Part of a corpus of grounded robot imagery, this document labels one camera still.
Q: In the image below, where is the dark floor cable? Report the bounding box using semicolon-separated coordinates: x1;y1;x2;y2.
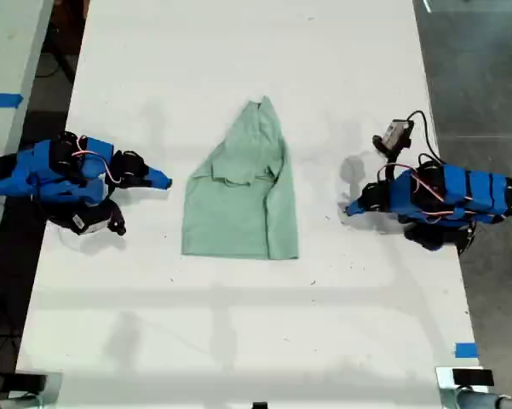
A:
32;49;77;83

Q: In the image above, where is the pale green T-shirt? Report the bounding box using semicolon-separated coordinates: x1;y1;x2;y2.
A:
181;95;300;260

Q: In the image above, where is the small black box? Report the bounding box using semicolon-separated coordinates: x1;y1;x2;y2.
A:
13;373;49;391
452;368;495;389

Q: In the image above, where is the short blue tape strip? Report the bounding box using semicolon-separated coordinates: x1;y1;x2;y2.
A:
454;342;480;360

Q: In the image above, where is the metal table bracket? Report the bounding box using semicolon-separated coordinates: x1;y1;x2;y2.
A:
434;366;496;409

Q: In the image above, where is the black camera cable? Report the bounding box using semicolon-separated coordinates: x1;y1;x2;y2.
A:
406;110;443;166

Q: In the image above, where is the red white servo wire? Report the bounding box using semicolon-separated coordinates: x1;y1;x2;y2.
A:
377;163;475;223
71;135;124;186

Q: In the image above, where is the black camera box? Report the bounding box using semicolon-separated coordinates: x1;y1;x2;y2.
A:
372;119;415;152
69;210;127;238

